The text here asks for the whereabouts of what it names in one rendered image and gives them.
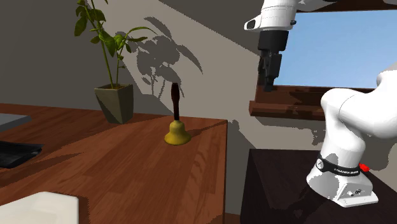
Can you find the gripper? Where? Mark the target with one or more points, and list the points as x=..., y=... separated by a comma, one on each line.
x=273, y=43

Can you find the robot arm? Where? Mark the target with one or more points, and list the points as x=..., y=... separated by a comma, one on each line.
x=347, y=124

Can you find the dark robot stand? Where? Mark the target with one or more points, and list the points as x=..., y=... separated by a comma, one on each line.
x=279, y=189

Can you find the green plant in grey pot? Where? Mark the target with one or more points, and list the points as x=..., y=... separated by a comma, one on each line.
x=115, y=102

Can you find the brown wooden desk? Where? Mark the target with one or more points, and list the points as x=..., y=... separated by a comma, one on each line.
x=130, y=173

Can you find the grey flat slab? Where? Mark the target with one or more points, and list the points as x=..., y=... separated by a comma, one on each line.
x=11, y=120

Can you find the black flat keyboard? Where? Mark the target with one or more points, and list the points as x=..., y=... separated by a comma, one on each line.
x=15, y=153

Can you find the window with brown wooden frame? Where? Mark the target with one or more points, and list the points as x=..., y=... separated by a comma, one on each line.
x=335, y=49

